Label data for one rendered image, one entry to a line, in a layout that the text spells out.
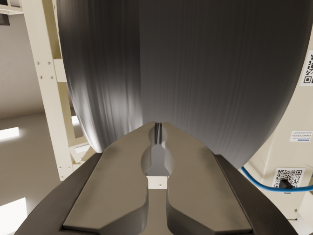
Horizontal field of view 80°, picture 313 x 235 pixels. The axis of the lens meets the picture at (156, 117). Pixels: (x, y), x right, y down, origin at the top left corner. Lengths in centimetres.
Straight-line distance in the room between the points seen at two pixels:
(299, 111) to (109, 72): 45
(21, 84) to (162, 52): 827
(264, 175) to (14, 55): 817
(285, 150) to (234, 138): 33
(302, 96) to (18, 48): 818
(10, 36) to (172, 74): 817
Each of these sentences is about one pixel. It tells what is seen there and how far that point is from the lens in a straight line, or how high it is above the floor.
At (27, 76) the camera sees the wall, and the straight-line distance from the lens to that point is 839.
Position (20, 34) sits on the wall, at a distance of 833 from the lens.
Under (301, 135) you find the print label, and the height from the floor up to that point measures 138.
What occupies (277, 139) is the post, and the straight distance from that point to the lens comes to 55.
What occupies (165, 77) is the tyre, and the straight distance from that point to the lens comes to 21.
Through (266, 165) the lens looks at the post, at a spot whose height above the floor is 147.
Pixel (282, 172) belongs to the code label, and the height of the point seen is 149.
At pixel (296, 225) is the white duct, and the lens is 133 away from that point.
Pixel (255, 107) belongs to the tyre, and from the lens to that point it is 24.
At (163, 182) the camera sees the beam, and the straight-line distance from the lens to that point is 88.
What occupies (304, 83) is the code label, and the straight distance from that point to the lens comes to 53.
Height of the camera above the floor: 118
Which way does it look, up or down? 21 degrees up
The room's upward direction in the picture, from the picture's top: 180 degrees counter-clockwise
